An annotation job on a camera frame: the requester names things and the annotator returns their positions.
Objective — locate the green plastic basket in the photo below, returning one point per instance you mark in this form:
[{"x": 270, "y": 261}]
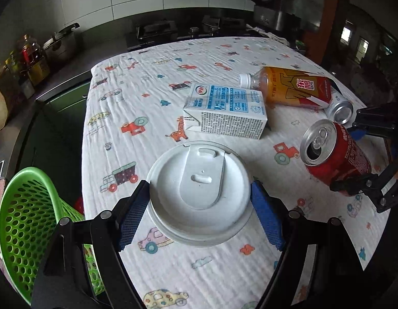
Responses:
[{"x": 28, "y": 225}]

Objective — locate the red soda can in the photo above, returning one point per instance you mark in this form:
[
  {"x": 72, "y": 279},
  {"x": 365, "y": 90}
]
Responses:
[{"x": 337, "y": 157}]

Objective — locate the white crumpled rag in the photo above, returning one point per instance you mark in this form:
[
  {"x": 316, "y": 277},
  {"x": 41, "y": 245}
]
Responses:
[{"x": 270, "y": 33}]

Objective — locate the steel kitchen counter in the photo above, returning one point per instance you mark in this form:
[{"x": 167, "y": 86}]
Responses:
[{"x": 47, "y": 103}]

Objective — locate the large cooking oil bottle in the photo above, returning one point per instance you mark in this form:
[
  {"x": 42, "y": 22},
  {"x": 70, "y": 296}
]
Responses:
[{"x": 36, "y": 62}]

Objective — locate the red plastic stool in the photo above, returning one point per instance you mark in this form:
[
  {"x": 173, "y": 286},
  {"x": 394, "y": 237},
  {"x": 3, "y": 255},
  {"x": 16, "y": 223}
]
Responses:
[{"x": 79, "y": 206}]

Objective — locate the wooden glass-door cabinet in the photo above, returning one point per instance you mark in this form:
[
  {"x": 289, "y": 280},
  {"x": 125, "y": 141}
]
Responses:
[{"x": 308, "y": 0}]

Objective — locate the orange drink bottle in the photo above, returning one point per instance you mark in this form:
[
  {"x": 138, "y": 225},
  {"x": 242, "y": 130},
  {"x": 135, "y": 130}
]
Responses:
[{"x": 289, "y": 85}]

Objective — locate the white blue milk carton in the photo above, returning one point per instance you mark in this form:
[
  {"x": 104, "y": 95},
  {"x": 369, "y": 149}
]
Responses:
[{"x": 224, "y": 109}]

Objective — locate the crushed silver blue can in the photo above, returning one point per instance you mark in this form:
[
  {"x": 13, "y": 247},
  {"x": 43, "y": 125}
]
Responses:
[{"x": 339, "y": 107}]

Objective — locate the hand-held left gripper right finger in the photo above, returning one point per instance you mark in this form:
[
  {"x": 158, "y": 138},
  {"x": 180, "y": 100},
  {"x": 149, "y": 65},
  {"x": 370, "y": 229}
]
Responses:
[{"x": 266, "y": 219}]

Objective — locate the black gas stove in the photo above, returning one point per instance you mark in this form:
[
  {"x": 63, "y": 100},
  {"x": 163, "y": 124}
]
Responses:
[{"x": 186, "y": 30}]

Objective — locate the dark sauce bottle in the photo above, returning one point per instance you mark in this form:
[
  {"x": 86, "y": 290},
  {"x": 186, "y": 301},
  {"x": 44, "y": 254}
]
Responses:
[{"x": 12, "y": 67}]

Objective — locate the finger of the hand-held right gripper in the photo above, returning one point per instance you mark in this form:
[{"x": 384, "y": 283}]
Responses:
[
  {"x": 379, "y": 116},
  {"x": 350, "y": 182}
]

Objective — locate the black rice cooker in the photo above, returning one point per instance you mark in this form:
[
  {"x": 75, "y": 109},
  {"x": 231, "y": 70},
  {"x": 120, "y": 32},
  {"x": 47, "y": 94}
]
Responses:
[{"x": 265, "y": 3}]

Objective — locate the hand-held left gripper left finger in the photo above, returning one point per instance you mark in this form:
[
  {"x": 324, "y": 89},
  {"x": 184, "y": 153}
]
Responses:
[{"x": 134, "y": 219}]

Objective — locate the white printed tablecloth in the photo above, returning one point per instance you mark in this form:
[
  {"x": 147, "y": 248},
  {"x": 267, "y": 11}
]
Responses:
[{"x": 147, "y": 80}]

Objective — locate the white plastic cup lid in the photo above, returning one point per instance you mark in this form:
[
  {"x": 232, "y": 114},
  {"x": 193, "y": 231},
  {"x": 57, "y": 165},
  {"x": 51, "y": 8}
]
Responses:
[{"x": 199, "y": 193}]

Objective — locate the steel pressure cooker pot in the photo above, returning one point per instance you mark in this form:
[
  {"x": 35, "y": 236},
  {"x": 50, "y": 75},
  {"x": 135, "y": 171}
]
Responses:
[{"x": 62, "y": 43}]

